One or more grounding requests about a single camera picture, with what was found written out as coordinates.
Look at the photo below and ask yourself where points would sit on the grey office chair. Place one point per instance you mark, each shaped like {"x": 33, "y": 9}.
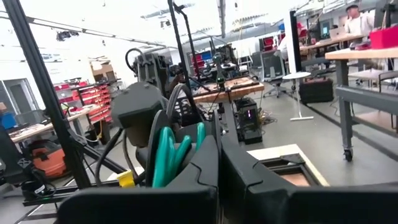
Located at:
{"x": 273, "y": 65}

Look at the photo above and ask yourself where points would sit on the wooden desk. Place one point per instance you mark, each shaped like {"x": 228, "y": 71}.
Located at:
{"x": 37, "y": 129}
{"x": 326, "y": 42}

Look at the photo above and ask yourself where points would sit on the black aluminium rig frame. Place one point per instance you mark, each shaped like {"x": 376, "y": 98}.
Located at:
{"x": 46, "y": 93}

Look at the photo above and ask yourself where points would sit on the black hard case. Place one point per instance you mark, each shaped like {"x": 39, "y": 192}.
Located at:
{"x": 315, "y": 91}

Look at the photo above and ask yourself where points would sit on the wooden robot station table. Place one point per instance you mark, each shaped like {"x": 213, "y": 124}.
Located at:
{"x": 239, "y": 91}

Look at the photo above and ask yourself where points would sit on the black computer tower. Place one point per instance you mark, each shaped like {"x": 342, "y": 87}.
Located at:
{"x": 248, "y": 124}

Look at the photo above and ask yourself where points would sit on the red bin shelf rack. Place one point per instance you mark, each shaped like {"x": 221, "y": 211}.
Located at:
{"x": 93, "y": 99}

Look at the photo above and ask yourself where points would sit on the orange shop vacuum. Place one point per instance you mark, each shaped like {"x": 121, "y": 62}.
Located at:
{"x": 49, "y": 158}

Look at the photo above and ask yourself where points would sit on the blue bin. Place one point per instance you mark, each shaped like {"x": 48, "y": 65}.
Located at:
{"x": 7, "y": 120}

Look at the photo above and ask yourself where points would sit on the white edged platform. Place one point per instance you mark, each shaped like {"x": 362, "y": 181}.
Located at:
{"x": 280, "y": 152}

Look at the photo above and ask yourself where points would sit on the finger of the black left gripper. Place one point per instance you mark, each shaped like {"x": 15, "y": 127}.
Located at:
{"x": 152, "y": 146}

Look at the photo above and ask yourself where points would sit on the cardboard box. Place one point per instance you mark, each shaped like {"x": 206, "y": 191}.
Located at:
{"x": 104, "y": 71}

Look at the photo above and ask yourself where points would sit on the round white side table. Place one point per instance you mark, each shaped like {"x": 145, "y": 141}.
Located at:
{"x": 295, "y": 75}

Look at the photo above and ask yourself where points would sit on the red plastic bin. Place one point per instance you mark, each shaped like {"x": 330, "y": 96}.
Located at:
{"x": 385, "y": 38}

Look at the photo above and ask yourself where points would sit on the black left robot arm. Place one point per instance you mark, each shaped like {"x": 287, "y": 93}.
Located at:
{"x": 152, "y": 71}

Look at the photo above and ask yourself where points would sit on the person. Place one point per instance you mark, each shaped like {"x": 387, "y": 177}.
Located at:
{"x": 357, "y": 23}

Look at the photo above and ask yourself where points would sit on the laptop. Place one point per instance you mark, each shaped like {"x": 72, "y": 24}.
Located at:
{"x": 337, "y": 32}

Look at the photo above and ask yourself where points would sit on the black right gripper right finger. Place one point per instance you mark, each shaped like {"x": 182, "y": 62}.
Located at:
{"x": 280, "y": 205}

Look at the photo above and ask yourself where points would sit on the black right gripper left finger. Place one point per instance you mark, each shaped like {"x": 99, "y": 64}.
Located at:
{"x": 155, "y": 205}

